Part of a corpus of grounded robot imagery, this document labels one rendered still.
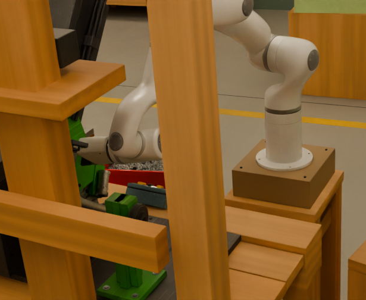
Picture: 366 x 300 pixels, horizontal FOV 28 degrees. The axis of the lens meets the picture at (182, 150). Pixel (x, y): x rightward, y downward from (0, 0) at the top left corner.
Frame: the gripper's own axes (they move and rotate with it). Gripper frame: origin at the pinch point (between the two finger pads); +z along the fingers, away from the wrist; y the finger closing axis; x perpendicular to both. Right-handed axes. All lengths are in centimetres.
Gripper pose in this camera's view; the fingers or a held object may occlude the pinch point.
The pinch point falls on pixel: (73, 155)
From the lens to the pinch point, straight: 212.8
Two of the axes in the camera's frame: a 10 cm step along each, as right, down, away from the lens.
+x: -1.2, 9.3, -3.4
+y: -5.5, -3.4, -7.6
